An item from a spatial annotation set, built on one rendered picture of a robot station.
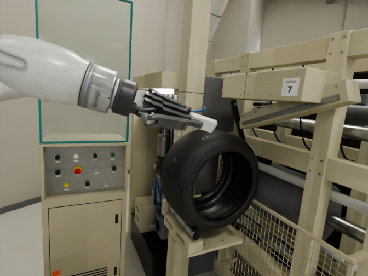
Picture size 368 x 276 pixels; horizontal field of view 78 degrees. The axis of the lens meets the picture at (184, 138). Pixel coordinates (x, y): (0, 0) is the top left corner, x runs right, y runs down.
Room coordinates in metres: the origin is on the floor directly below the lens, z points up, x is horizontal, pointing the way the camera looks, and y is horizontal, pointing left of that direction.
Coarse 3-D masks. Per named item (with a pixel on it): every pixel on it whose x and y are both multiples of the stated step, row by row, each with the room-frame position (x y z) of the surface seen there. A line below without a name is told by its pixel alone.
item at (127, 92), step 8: (120, 80) 0.46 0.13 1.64; (128, 80) 0.47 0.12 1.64; (120, 88) 0.44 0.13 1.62; (128, 88) 0.45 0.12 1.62; (136, 88) 0.46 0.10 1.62; (120, 96) 0.44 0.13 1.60; (128, 96) 0.45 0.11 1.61; (136, 96) 0.48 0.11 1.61; (144, 96) 0.49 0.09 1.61; (120, 104) 0.45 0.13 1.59; (128, 104) 0.45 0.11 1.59; (136, 104) 0.46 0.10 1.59; (144, 104) 0.47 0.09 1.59; (120, 112) 0.46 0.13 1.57; (128, 112) 0.46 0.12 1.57; (136, 112) 0.46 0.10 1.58; (144, 112) 0.46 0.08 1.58
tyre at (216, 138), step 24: (192, 144) 1.14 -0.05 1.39; (216, 144) 1.12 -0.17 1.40; (240, 144) 1.18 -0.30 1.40; (168, 168) 1.16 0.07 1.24; (192, 168) 1.06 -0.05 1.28; (240, 168) 1.43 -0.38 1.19; (168, 192) 1.12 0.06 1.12; (192, 192) 1.05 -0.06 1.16; (216, 192) 1.44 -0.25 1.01; (240, 192) 1.37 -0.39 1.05; (192, 216) 1.07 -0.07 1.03; (216, 216) 1.29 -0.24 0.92; (240, 216) 1.21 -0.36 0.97
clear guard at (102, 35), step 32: (64, 0) 1.45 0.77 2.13; (96, 0) 1.53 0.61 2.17; (128, 0) 1.61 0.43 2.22; (64, 32) 1.45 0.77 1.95; (96, 32) 1.53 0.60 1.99; (128, 32) 1.62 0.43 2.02; (128, 64) 1.62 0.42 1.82; (64, 128) 1.44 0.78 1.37; (96, 128) 1.53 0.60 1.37; (128, 128) 1.62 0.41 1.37
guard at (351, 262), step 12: (264, 216) 1.30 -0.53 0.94; (276, 216) 1.21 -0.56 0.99; (240, 228) 1.46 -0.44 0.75; (288, 228) 1.14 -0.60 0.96; (300, 228) 1.08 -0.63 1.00; (228, 252) 1.56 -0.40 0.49; (240, 252) 1.44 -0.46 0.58; (300, 252) 1.06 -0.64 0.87; (312, 252) 1.01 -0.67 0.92; (336, 252) 0.91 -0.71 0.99; (228, 264) 1.54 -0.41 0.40; (252, 264) 1.33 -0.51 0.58; (348, 264) 0.86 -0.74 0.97
